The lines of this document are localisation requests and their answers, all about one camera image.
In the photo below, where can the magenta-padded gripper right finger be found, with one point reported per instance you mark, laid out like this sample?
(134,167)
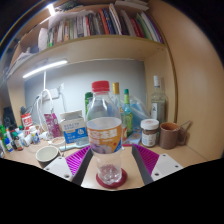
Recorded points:
(150,159)

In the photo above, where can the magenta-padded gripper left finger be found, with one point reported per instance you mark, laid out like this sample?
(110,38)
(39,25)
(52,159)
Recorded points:
(76,160)

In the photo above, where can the clear red-capped drink bottle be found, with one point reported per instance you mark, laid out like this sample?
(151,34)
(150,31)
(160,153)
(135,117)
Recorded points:
(104,133)

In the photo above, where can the white-lidded brown jar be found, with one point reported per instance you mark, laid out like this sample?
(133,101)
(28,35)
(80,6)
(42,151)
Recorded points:
(149,133)

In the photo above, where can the black mug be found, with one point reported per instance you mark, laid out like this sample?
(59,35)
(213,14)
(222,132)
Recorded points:
(46,158)

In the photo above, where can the brown mug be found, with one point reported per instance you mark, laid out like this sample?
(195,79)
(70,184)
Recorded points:
(168,135)

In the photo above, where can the blue and white carton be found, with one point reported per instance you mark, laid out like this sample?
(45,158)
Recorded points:
(74,128)

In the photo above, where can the flat round red coaster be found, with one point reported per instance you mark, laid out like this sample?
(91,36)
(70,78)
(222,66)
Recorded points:
(123,178)

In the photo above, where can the pink packet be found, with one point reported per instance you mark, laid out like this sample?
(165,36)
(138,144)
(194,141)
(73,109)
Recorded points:
(52,125)

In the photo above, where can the green-capped glass bottle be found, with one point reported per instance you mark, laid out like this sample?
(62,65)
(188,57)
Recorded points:
(127,116)

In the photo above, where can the tall clear glass bottle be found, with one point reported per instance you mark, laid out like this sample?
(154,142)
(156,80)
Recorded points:
(158,103)

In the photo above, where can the dark bottle with green cap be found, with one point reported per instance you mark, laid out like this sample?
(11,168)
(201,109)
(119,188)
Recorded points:
(17,141)

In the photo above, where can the red and white canister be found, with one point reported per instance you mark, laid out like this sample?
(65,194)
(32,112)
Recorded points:
(26,120)

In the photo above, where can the white bottle with blue label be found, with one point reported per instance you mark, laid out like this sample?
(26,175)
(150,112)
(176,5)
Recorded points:
(8,145)

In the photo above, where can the white light bar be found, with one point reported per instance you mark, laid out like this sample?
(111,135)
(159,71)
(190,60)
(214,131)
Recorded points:
(45,68)

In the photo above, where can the wooden shelf unit with books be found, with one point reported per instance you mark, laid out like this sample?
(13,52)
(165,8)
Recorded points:
(100,46)

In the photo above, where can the long ceiling light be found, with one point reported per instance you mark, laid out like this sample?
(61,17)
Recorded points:
(51,9)

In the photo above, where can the white wall socket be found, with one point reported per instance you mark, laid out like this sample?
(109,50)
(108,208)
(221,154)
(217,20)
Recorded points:
(51,93)

